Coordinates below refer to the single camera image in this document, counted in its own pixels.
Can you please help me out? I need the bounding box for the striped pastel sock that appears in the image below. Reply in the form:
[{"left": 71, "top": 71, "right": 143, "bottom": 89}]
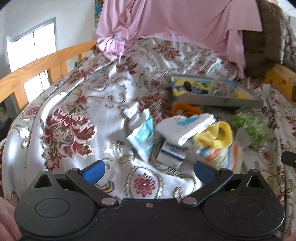
[{"left": 192, "top": 121, "right": 243, "bottom": 174}]

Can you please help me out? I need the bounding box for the white baby sock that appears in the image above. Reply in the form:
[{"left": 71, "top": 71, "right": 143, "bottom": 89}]
[{"left": 155, "top": 113, "right": 216, "bottom": 146}]

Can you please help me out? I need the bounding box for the teal white mask packet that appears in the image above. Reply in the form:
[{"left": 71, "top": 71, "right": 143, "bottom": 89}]
[{"left": 127, "top": 108, "right": 154, "bottom": 162}]

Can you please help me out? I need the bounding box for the orange cloth pouch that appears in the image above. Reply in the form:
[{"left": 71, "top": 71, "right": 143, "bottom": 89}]
[{"left": 171, "top": 103, "right": 202, "bottom": 117}]

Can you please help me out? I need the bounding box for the grey white sock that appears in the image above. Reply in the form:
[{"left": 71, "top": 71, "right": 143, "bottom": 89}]
[{"left": 210, "top": 83, "right": 237, "bottom": 97}]

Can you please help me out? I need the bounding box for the black white striped sock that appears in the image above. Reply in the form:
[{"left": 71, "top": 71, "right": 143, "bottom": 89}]
[{"left": 183, "top": 81, "right": 208, "bottom": 95}]

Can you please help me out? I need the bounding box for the person left hand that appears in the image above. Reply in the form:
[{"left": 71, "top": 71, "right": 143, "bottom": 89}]
[{"left": 0, "top": 197, "right": 22, "bottom": 241}]

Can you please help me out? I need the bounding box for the green pellets plastic bag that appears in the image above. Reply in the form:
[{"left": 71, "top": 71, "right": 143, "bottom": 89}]
[{"left": 231, "top": 112, "right": 268, "bottom": 151}]

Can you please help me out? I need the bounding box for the blue white medicine box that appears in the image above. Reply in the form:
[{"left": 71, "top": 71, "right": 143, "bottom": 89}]
[{"left": 157, "top": 140, "right": 188, "bottom": 169}]

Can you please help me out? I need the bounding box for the floral satin bed cover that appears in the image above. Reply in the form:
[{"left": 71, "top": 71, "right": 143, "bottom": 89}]
[{"left": 0, "top": 38, "right": 296, "bottom": 239}]

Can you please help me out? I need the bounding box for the grey storage tray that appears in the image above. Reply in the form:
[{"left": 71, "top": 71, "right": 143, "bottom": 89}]
[{"left": 169, "top": 74, "right": 263, "bottom": 109}]

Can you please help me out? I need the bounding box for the yellow blue cartoon towel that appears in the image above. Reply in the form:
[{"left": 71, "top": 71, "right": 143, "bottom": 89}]
[{"left": 171, "top": 77, "right": 248, "bottom": 99}]

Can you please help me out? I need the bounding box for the olive quilted down jacket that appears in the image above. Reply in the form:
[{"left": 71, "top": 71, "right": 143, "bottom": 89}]
[{"left": 243, "top": 1, "right": 295, "bottom": 78}]

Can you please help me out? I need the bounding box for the window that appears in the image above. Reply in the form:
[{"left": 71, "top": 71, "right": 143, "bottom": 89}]
[{"left": 6, "top": 18, "right": 56, "bottom": 102}]

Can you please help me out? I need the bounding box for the pink hanging sheet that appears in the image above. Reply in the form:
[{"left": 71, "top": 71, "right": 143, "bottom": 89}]
[{"left": 96, "top": 1, "right": 262, "bottom": 74}]

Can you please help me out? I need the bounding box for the wooden bunk frame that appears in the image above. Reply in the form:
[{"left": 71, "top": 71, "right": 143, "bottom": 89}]
[{"left": 264, "top": 64, "right": 295, "bottom": 106}]

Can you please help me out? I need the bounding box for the wooden bed rail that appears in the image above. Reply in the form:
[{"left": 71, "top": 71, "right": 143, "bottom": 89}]
[{"left": 1, "top": 41, "right": 96, "bottom": 111}]

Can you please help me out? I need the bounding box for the colourful wall poster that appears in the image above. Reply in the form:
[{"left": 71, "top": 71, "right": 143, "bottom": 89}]
[{"left": 94, "top": 0, "right": 104, "bottom": 27}]

